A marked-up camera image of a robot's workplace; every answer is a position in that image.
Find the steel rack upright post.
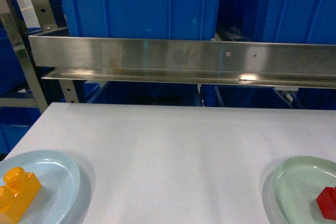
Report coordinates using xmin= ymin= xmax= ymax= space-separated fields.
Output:
xmin=1 ymin=0 xmax=48 ymax=113

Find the yellow toy building block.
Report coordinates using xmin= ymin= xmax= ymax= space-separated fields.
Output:
xmin=1 ymin=167 xmax=42 ymax=223

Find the stainless steel shelf rail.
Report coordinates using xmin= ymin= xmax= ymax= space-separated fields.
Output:
xmin=29 ymin=35 xmax=335 ymax=89

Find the red toy building block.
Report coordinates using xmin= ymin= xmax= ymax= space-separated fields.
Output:
xmin=316 ymin=187 xmax=335 ymax=220

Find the large blue bin centre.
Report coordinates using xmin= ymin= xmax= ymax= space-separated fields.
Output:
xmin=62 ymin=0 xmax=219 ymax=40

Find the large blue bin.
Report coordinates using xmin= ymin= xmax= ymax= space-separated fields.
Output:
xmin=62 ymin=0 xmax=219 ymax=40
xmin=254 ymin=0 xmax=335 ymax=45

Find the light green plate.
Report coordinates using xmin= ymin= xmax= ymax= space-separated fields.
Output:
xmin=269 ymin=156 xmax=335 ymax=223

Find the large blue bin right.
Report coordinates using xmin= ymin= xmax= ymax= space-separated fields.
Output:
xmin=254 ymin=0 xmax=335 ymax=45

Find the light blue plate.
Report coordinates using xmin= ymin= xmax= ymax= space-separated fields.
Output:
xmin=1 ymin=150 xmax=81 ymax=223

